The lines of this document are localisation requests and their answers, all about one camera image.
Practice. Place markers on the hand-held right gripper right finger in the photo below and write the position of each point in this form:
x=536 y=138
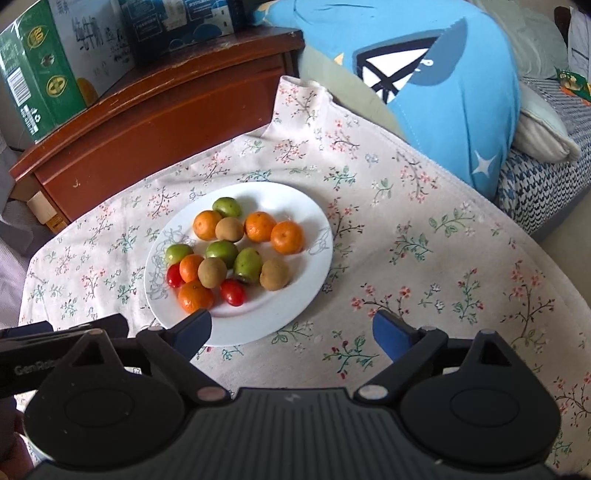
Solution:
x=392 y=332

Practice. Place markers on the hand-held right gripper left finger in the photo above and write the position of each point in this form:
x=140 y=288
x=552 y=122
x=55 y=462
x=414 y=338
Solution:
x=194 y=330

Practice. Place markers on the orange mandarin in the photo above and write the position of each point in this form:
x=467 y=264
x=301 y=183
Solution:
x=195 y=295
x=191 y=267
x=286 y=237
x=260 y=226
x=207 y=225

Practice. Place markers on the red cherry tomato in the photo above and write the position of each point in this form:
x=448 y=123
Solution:
x=174 y=275
x=232 y=291

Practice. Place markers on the brown kiwi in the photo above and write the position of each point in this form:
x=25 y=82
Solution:
x=274 y=273
x=229 y=228
x=212 y=272

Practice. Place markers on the green jujube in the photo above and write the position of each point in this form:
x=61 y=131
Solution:
x=248 y=264
x=226 y=207
x=178 y=253
x=221 y=251

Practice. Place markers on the white plate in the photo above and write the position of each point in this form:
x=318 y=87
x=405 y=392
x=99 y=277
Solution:
x=295 y=295

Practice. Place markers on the person's left hand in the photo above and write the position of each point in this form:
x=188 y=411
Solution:
x=11 y=457

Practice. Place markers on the floral tablecloth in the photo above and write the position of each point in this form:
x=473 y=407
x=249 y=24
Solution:
x=415 y=277

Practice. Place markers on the checkered grey cloth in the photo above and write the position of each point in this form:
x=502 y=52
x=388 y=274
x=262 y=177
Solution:
x=18 y=230

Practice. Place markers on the small cardboard box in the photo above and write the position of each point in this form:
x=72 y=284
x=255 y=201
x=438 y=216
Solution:
x=41 y=207

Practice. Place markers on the blue patterned blanket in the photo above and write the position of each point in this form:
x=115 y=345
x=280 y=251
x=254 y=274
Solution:
x=540 y=194

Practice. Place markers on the brown wooden nightstand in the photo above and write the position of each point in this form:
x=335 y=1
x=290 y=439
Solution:
x=152 y=124

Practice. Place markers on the blue printed cushion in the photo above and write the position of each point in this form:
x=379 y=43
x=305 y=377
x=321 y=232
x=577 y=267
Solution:
x=461 y=92

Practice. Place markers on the white pillow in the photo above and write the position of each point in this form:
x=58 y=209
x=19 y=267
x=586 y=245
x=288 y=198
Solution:
x=542 y=124

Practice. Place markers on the green and white carton box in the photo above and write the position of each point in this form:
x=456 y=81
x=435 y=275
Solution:
x=55 y=69

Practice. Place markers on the blue carton box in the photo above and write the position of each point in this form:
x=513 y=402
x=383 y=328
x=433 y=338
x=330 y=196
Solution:
x=184 y=27

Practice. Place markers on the green snack packet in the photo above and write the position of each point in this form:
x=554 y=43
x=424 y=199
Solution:
x=575 y=85

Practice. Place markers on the pale grey-green pillow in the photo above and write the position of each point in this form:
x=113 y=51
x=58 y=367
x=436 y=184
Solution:
x=526 y=37

